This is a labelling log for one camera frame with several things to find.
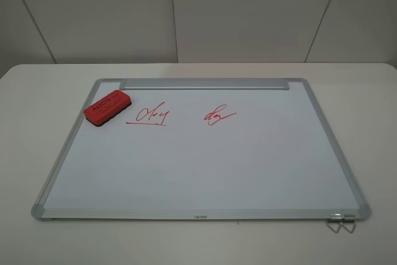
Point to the red whiteboard eraser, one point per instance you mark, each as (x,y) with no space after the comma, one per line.
(106,108)

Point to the white framed whiteboard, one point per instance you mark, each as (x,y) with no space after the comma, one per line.
(203,155)

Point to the grey marker tray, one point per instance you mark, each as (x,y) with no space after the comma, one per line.
(204,84)

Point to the right metal hanging clip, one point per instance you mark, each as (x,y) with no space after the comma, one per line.
(348,223)

